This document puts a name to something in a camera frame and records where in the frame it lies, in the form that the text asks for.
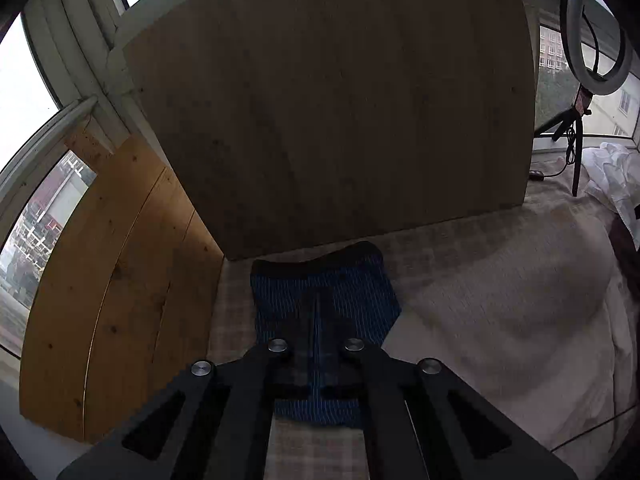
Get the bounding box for ring light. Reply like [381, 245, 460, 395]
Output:
[560, 0, 634, 96]

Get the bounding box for pine wood panel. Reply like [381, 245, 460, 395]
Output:
[18, 139, 224, 443]

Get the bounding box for black inline cable remote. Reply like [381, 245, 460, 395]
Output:
[528, 171, 546, 182]

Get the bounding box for light wooden board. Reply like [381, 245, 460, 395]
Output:
[124, 0, 535, 260]

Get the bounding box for pink plaid blanket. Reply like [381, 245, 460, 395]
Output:
[207, 159, 640, 480]

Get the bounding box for brown garment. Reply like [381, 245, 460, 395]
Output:
[608, 216, 639, 284]

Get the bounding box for blue striped knit garment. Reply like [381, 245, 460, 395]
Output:
[250, 242, 401, 429]

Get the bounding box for black tripod stand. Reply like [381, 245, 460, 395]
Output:
[534, 106, 591, 197]

